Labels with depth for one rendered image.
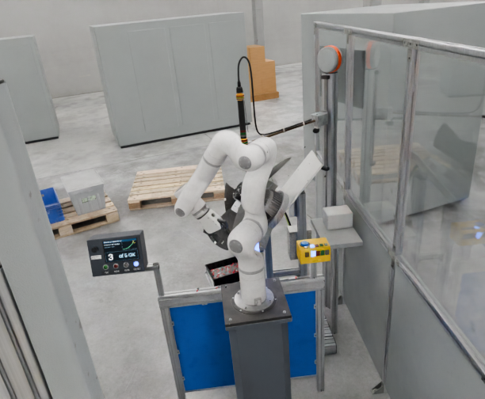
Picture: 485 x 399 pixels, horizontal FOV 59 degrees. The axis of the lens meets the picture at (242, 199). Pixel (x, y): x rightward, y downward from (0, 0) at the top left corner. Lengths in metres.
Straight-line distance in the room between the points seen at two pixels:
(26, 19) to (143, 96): 7.06
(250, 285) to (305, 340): 0.78
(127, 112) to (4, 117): 7.40
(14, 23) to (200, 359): 12.66
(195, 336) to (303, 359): 0.68
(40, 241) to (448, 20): 4.22
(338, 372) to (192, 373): 0.96
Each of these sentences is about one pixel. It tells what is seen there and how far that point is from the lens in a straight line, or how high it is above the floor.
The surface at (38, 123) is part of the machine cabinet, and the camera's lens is 9.44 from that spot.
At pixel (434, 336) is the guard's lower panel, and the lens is 2.12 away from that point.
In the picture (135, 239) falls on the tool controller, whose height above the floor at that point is 1.23.
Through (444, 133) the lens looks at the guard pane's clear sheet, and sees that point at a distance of 1.81.
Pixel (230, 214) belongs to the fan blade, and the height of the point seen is 1.08.
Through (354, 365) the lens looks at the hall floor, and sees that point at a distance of 3.13.
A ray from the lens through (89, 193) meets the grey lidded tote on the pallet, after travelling 5.19.
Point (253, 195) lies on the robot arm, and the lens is 1.74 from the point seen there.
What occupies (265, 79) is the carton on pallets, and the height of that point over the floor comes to 0.46.
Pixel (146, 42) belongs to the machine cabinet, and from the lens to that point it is 7.79.
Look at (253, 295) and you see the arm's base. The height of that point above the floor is 1.01.
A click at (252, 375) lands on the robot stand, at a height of 0.60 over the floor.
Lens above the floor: 2.25
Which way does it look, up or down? 25 degrees down
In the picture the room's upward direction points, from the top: 5 degrees counter-clockwise
